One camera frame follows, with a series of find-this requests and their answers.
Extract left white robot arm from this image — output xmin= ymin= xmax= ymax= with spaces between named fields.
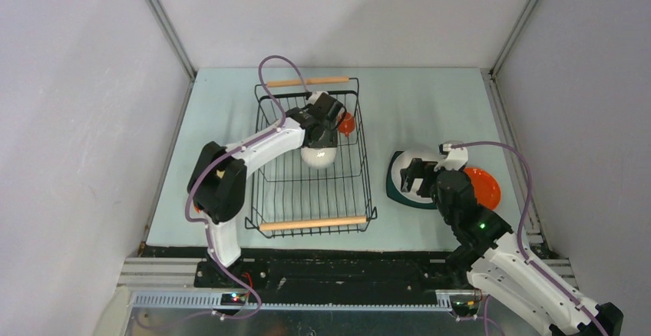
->
xmin=186 ymin=92 xmax=347 ymax=288

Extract white pink fluted plate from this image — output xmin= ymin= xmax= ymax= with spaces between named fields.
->
xmin=394 ymin=149 xmax=441 ymax=203

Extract black wire dish rack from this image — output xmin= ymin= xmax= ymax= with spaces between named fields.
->
xmin=244 ymin=77 xmax=377 ymax=238

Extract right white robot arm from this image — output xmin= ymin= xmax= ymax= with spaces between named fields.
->
xmin=388 ymin=158 xmax=623 ymax=335

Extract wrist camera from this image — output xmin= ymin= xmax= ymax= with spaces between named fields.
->
xmin=306 ymin=91 xmax=332 ymax=107
xmin=435 ymin=141 xmax=468 ymax=171

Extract small orange ceramic cup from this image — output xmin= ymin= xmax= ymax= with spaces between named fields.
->
xmin=336 ymin=111 xmax=355 ymax=137

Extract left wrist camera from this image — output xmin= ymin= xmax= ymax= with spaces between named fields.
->
xmin=306 ymin=91 xmax=332 ymax=107

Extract white ceramic bowl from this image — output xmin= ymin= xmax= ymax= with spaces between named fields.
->
xmin=300 ymin=147 xmax=337 ymax=170

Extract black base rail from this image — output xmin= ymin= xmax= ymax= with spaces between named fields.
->
xmin=118 ymin=246 xmax=489 ymax=308

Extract orange round plate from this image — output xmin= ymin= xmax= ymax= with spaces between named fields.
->
xmin=464 ymin=166 xmax=502 ymax=210

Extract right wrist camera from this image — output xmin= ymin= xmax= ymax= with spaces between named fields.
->
xmin=435 ymin=141 xmax=468 ymax=171

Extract teal square plate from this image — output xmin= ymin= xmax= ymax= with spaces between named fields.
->
xmin=385 ymin=151 xmax=436 ymax=209

